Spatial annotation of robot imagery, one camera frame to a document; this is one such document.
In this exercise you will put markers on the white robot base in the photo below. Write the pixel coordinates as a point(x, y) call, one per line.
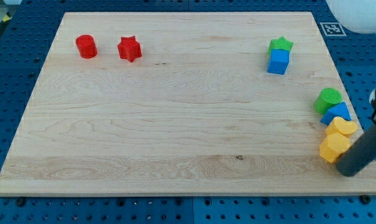
point(356, 15)

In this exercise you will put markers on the red star block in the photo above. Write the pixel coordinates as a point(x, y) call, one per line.
point(129, 48)

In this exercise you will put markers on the green star block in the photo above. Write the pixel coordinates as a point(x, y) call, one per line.
point(280, 44)

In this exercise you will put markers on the wooden board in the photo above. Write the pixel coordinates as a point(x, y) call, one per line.
point(197, 115)

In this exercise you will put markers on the blue cube block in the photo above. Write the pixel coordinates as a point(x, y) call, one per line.
point(278, 61)

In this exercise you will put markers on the red cylinder block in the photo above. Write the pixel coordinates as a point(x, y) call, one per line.
point(86, 46)

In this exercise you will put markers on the green cylinder block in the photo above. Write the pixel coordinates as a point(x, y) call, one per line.
point(327, 98)

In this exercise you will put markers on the yellow hexagon block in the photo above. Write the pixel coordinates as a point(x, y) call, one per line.
point(333, 146)

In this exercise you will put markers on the yellow heart block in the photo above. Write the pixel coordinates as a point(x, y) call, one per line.
point(341, 126)

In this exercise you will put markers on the blue triangle block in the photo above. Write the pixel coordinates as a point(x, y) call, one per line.
point(340, 110)

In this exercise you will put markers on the fiducial marker tag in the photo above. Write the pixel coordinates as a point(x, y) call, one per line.
point(332, 29)

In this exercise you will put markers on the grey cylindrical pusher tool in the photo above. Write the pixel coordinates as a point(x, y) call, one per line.
point(359, 155)

